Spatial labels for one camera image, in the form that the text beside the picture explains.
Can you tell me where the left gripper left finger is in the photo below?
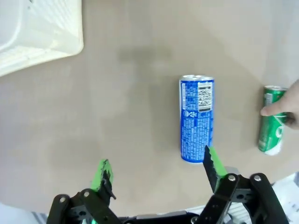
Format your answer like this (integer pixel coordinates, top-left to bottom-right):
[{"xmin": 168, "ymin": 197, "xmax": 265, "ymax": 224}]
[{"xmin": 46, "ymin": 159, "xmax": 122, "ymax": 224}]

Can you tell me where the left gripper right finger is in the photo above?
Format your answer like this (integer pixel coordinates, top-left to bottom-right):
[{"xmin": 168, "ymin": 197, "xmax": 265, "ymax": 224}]
[{"xmin": 196, "ymin": 144, "xmax": 290, "ymax": 224}]

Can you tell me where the blue Pocari Sweat can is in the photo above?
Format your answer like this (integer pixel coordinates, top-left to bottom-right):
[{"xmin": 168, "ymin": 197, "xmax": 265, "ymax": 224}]
[{"xmin": 178, "ymin": 74, "xmax": 215, "ymax": 164}]

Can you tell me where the green drink can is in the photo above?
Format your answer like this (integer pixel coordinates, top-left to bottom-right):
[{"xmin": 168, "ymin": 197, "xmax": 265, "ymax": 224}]
[{"xmin": 257, "ymin": 85, "xmax": 289, "ymax": 156}]

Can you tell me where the cream plastic shopping basket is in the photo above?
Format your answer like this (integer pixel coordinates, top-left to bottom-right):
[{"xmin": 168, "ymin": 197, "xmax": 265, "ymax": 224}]
[{"xmin": 0, "ymin": 0, "xmax": 85, "ymax": 77}]

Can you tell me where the person's left hand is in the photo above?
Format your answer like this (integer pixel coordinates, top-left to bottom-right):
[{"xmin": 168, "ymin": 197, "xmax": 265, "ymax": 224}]
[{"xmin": 260, "ymin": 79, "xmax": 299, "ymax": 129}]

